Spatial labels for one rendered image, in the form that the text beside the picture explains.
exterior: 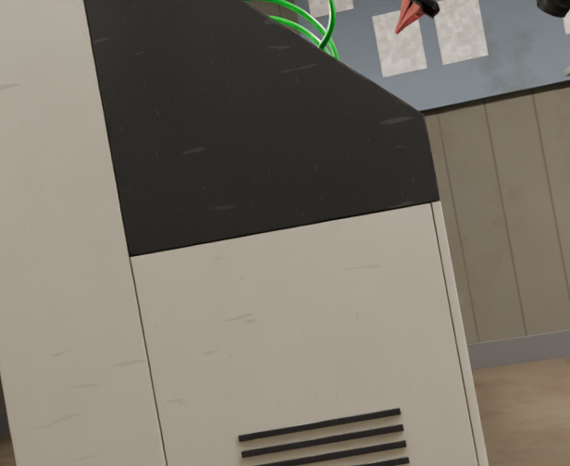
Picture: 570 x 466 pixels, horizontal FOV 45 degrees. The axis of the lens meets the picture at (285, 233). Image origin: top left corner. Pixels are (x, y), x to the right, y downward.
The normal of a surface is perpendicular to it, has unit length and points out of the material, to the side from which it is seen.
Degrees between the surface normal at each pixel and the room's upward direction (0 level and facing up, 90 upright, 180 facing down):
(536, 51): 90
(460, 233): 90
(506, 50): 90
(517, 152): 90
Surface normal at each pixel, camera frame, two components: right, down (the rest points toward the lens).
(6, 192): -0.04, 0.00
